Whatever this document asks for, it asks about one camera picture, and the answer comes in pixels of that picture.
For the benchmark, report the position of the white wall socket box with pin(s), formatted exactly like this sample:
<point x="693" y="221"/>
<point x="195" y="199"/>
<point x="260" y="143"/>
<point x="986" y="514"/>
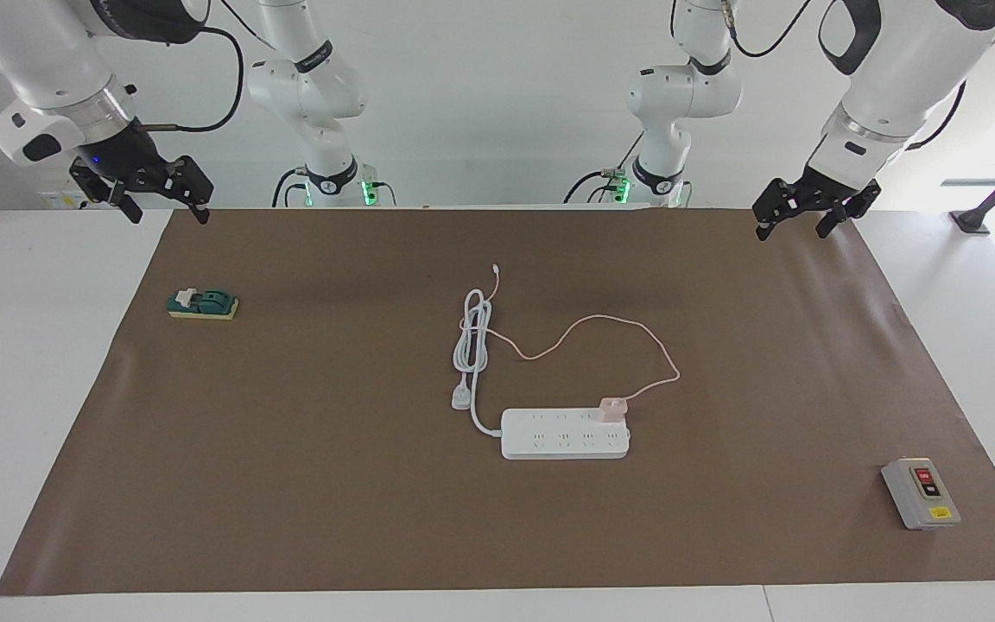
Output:
<point x="59" y="200"/>

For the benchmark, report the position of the brown table mat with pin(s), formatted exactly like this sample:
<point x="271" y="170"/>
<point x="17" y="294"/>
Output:
<point x="333" y="518"/>

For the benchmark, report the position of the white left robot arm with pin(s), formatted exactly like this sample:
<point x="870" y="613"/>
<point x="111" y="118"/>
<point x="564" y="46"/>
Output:
<point x="895" y="78"/>

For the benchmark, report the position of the white power strip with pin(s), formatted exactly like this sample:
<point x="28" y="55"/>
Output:
<point x="562" y="439"/>

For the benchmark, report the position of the green knife switch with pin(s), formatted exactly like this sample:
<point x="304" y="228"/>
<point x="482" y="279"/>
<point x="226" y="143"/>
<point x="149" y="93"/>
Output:
<point x="204" y="304"/>

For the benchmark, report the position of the grey push-button switch box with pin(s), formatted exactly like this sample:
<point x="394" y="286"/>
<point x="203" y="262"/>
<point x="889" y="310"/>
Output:
<point x="921" y="494"/>

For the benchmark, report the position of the pink charger adapter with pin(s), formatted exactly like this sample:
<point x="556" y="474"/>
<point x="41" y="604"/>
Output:
<point x="613" y="410"/>

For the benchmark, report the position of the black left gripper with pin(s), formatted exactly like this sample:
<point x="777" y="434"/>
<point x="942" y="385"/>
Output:
<point x="839" y="188"/>

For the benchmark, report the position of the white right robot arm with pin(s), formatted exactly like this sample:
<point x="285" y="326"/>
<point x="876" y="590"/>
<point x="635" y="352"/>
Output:
<point x="48" y="60"/>

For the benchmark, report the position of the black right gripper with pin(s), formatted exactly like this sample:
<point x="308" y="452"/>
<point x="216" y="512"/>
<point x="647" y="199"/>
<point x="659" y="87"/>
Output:
<point x="128" y="164"/>

